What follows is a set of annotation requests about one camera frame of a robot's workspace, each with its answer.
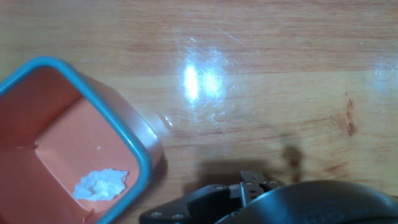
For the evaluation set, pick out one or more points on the white paper ball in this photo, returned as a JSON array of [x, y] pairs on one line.
[[99, 185]]

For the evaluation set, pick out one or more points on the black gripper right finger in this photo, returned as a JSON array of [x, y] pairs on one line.
[[250, 186]]

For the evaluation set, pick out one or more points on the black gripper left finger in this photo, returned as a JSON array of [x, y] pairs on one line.
[[199, 205]]

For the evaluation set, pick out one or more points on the orange trash can grey rim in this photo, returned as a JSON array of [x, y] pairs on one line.
[[62, 130]]

